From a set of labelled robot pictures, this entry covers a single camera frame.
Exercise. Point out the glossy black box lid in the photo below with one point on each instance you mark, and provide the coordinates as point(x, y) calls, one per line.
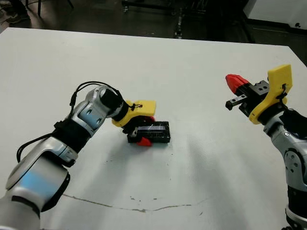
point(160, 130)

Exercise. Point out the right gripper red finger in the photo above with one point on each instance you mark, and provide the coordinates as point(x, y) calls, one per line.
point(237, 80)
point(237, 89)

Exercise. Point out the person in black clothes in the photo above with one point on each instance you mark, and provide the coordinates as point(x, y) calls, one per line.
point(18, 18)

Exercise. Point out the right gripper body, yellow mount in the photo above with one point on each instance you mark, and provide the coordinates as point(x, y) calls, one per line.
point(278, 81)

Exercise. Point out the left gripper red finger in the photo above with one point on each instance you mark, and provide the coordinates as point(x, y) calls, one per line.
point(144, 142)
point(153, 119)

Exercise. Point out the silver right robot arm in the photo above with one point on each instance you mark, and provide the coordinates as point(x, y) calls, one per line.
point(295, 155)

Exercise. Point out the black wheeled gantry frame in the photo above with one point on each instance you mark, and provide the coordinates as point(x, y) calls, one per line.
point(178, 24)

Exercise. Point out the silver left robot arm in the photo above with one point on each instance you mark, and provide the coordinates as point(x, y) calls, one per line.
point(36, 167)

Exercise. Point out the left gripper body, yellow mount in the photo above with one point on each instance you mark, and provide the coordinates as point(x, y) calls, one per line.
point(141, 106)

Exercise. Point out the large black robot rig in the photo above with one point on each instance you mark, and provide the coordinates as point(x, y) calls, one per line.
point(230, 28)

